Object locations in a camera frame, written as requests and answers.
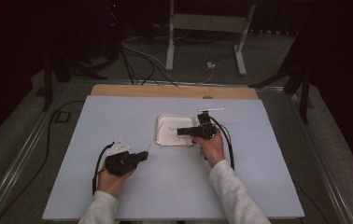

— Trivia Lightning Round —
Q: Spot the white floor cable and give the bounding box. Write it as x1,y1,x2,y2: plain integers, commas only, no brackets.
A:
122,36,215,84

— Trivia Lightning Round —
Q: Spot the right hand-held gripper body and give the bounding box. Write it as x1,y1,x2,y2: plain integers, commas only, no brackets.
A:
191,107,228,141

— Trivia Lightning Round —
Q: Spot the metal floor rail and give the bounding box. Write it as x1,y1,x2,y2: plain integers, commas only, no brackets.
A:
288,91,353,224
0,82,70,224

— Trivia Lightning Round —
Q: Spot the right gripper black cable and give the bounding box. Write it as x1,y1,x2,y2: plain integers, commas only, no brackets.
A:
209,116,235,171

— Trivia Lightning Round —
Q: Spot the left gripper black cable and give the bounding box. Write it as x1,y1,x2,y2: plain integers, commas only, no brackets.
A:
92,142,116,196

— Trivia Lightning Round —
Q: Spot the long black floor cable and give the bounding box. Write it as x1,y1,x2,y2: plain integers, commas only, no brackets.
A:
0,99,86,224

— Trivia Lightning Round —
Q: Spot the white square tray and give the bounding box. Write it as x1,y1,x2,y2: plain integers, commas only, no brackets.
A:
156,113,196,147

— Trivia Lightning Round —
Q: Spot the bundle of black floor cables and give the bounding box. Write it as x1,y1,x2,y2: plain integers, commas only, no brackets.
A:
119,43,178,87

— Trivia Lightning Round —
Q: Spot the black square floor box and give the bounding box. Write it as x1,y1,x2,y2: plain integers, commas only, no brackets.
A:
54,110,72,124

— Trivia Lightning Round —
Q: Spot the pale blue table cover sheet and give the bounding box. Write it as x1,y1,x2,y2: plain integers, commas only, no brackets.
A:
42,95,305,220

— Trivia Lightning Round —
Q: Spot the thin wooden skewer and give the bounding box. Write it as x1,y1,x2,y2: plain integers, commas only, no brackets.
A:
146,121,164,153

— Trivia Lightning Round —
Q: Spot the thin black floor cable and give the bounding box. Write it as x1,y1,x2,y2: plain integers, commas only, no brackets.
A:
294,183,331,224

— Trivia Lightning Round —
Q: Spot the black stand with legs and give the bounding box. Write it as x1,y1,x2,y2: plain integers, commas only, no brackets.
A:
248,31,312,124

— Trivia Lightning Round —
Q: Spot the person's left hand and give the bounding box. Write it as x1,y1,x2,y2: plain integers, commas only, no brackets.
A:
97,163,135,199

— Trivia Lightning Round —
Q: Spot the person's right hand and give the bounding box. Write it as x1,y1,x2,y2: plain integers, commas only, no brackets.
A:
192,130,226,170

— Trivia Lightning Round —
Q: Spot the black tripod stand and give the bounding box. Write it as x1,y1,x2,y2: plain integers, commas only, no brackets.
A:
41,46,109,112

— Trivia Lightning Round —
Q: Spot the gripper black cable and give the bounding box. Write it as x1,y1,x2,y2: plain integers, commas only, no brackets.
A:
209,116,235,171
92,142,116,196

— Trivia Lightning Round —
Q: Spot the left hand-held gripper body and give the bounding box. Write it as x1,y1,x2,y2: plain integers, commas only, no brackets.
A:
104,136,142,177

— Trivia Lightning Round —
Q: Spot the white metal stand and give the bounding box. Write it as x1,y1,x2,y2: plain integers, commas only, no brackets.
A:
165,0,257,77

